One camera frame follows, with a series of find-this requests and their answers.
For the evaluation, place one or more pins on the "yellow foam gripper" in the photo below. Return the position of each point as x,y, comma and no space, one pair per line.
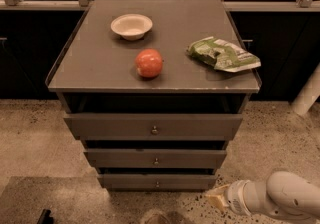
236,196

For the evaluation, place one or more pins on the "grey bottom drawer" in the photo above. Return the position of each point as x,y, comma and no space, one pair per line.
156,182

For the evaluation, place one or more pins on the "grey drawer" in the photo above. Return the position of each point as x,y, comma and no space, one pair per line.
153,127
156,182
155,158

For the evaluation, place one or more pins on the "round robot base part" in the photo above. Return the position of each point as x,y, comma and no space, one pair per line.
154,216

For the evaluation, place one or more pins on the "grey drawer cabinet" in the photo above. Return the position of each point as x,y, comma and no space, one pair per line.
96,72

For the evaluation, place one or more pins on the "grey middle drawer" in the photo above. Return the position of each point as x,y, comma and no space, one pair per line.
155,158

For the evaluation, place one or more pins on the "grey top drawer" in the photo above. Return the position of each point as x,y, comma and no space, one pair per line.
153,127

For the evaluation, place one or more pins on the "green chip bag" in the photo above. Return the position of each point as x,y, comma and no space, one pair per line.
222,55

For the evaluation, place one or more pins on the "red apple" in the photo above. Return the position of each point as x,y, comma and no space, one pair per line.
149,63

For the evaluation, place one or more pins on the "black object on floor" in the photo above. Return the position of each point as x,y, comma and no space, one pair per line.
45,217

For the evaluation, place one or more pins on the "white paper bowl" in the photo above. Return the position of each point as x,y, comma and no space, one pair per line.
131,27

